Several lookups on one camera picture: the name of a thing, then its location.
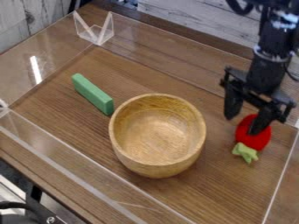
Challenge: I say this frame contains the black metal table frame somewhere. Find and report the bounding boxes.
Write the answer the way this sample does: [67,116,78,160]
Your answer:
[0,158,89,224]

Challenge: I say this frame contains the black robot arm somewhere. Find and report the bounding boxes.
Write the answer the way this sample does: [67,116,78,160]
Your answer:
[220,0,299,136]

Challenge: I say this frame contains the clear acrylic tray walls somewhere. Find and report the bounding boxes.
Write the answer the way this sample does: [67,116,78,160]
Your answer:
[0,7,299,224]

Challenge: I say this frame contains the green rectangular block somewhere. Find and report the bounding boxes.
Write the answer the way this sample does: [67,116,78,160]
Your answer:
[71,73,115,116]

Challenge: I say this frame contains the red plush strawberry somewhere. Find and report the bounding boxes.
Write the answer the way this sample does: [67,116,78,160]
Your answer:
[232,114,273,164]

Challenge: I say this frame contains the wooden bowl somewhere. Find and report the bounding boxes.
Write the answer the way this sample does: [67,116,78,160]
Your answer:
[109,94,208,179]

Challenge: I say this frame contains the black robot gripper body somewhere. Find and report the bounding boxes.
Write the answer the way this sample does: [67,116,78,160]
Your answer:
[220,58,296,123]

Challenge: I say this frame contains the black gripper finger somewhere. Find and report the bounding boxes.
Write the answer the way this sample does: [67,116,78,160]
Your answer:
[225,83,244,120]
[249,105,280,136]

